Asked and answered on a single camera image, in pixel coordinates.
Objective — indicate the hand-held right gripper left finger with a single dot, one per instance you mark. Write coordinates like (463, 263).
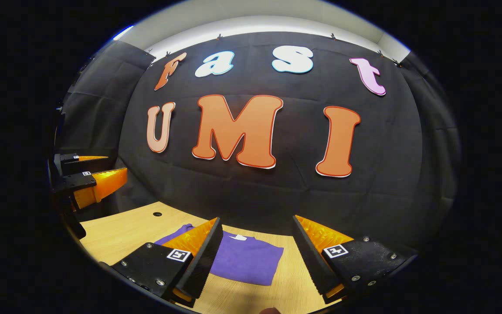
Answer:
(203, 266)

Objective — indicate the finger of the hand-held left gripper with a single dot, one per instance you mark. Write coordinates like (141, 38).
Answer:
(81, 165)
(98, 185)

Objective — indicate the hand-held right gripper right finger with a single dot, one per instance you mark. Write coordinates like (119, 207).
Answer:
(312, 261)

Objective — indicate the purple shirt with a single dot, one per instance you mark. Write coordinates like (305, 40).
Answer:
(246, 261)

